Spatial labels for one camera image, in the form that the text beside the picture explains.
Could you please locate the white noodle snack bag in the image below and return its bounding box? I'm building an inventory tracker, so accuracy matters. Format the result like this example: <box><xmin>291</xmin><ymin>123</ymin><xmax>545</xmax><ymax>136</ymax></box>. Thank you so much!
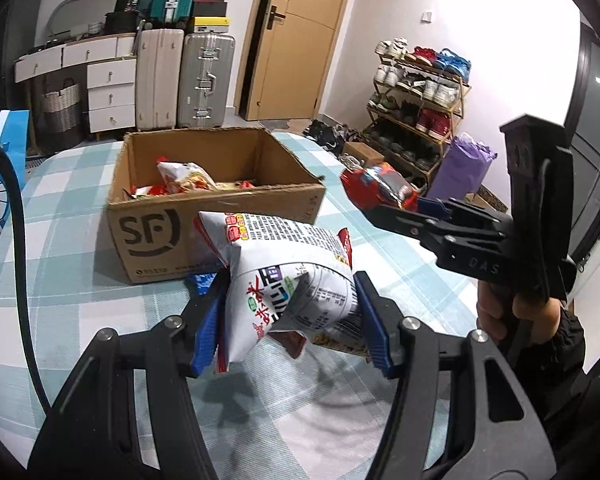
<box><xmin>155</xmin><ymin>160</ymin><xmax>218</xmax><ymax>193</ymax></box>
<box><xmin>195</xmin><ymin>210</ymin><xmax>376</xmax><ymax>373</ymax></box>

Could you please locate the printed cardboard box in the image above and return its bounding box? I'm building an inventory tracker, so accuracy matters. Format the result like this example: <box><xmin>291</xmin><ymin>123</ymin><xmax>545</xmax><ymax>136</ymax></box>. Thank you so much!
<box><xmin>472</xmin><ymin>185</ymin><xmax>511</xmax><ymax>213</ymax></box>

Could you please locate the black bin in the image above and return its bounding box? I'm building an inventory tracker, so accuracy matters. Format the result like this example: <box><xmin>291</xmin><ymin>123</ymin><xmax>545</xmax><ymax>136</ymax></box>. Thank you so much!
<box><xmin>104</xmin><ymin>11</ymin><xmax>141</xmax><ymax>33</ymax></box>

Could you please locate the yellow black shoe box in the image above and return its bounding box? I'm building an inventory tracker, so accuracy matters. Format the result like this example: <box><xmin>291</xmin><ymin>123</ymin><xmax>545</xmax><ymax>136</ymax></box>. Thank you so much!
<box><xmin>187</xmin><ymin>16</ymin><xmax>231</xmax><ymax>35</ymax></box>

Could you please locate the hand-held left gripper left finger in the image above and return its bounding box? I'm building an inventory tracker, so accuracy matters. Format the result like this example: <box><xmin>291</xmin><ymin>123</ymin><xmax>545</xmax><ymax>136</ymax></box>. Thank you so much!
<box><xmin>27</xmin><ymin>280</ymin><xmax>231</xmax><ymax>480</ymax></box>

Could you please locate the plain black shoe box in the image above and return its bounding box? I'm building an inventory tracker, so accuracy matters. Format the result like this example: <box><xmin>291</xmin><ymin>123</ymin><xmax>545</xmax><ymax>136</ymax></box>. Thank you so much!
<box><xmin>190</xmin><ymin>1</ymin><xmax>228</xmax><ymax>18</ymax></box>

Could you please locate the silver suitcase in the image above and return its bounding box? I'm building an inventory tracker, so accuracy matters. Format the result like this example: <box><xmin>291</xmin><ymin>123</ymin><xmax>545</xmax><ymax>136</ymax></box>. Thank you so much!
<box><xmin>177</xmin><ymin>32</ymin><xmax>237</xmax><ymax>128</ymax></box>

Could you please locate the wooden shoe rack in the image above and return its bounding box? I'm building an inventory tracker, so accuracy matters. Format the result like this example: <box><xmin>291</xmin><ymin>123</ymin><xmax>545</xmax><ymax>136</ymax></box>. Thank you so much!
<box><xmin>365</xmin><ymin>52</ymin><xmax>472</xmax><ymax>191</ymax></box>

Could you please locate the white drawer desk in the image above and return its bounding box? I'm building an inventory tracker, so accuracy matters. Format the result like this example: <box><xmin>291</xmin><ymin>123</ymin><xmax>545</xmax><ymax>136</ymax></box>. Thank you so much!
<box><xmin>14</xmin><ymin>34</ymin><xmax>138</xmax><ymax>136</ymax></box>

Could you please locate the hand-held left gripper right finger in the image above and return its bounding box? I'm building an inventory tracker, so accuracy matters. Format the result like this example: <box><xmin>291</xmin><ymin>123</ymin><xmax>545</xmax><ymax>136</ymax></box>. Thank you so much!
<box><xmin>352</xmin><ymin>271</ymin><xmax>556</xmax><ymax>480</ymax></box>

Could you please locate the brown cardboard box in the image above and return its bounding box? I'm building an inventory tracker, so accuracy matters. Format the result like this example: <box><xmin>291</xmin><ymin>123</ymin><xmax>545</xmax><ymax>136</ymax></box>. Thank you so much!
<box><xmin>105</xmin><ymin>126</ymin><xmax>327</xmax><ymax>285</ymax></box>

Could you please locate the wooden door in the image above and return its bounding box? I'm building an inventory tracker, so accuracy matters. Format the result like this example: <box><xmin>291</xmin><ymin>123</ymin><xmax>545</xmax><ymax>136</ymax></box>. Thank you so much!
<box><xmin>245</xmin><ymin>0</ymin><xmax>358</xmax><ymax>121</ymax></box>

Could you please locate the dark glass door wardrobe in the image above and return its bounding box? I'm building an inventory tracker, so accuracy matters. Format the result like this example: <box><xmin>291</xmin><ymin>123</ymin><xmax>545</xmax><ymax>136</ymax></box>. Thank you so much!
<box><xmin>567</xmin><ymin>25</ymin><xmax>600</xmax><ymax>261</ymax></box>

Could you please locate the purple bag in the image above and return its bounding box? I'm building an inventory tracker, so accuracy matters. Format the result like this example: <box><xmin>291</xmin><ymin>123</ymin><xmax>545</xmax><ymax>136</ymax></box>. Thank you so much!
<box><xmin>425</xmin><ymin>132</ymin><xmax>498</xmax><ymax>201</ymax></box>

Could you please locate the pile of dark sneakers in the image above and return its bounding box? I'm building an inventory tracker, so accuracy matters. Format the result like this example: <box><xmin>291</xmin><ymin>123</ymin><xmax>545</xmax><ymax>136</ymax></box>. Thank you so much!
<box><xmin>302</xmin><ymin>119</ymin><xmax>363</xmax><ymax>153</ymax></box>

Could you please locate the shoe rack with shoes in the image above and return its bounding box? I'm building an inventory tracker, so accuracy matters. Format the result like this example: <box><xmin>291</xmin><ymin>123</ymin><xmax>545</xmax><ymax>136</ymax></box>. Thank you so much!
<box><xmin>367</xmin><ymin>37</ymin><xmax>473</xmax><ymax>186</ymax></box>

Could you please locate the small cardboard box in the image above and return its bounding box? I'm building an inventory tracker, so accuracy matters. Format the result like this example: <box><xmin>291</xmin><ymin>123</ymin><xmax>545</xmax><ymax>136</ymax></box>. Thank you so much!
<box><xmin>342</xmin><ymin>141</ymin><xmax>385</xmax><ymax>166</ymax></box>

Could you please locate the blue snack packet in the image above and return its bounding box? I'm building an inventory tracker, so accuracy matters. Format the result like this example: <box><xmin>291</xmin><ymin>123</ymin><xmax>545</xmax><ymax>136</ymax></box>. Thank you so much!
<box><xmin>186</xmin><ymin>272</ymin><xmax>217</xmax><ymax>303</ymax></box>

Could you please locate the grey wicker basket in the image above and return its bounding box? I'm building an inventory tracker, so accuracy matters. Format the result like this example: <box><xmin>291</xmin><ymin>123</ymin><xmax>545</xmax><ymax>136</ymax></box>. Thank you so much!
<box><xmin>41</xmin><ymin>79</ymin><xmax>83</xmax><ymax>148</ymax></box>

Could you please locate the red cone snack bag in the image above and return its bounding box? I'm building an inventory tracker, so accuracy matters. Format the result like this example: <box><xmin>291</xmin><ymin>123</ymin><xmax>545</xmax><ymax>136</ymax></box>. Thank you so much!
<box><xmin>340</xmin><ymin>162</ymin><xmax>421</xmax><ymax>211</ymax></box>

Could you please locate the person's right hand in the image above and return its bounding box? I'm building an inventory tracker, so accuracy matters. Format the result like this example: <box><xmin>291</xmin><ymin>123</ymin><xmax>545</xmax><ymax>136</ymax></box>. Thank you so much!
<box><xmin>475</xmin><ymin>275</ymin><xmax>563</xmax><ymax>347</ymax></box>

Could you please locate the person's right forearm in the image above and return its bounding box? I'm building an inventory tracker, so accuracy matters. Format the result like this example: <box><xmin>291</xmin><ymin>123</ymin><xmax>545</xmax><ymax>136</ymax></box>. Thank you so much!
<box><xmin>525</xmin><ymin>307</ymin><xmax>593</xmax><ymax>461</ymax></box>

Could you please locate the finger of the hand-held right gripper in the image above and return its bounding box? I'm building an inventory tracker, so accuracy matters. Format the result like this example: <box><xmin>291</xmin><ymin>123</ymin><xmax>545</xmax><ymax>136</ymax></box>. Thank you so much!
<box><xmin>417</xmin><ymin>197</ymin><xmax>481</xmax><ymax>221</ymax></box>
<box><xmin>362</xmin><ymin>200</ymin><xmax>448</xmax><ymax>252</ymax></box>

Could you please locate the beige suitcase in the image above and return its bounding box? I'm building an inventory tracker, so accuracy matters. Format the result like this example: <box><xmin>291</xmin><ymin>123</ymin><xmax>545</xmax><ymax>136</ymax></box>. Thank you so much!
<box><xmin>136</xmin><ymin>27</ymin><xmax>185</xmax><ymax>131</ymax></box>

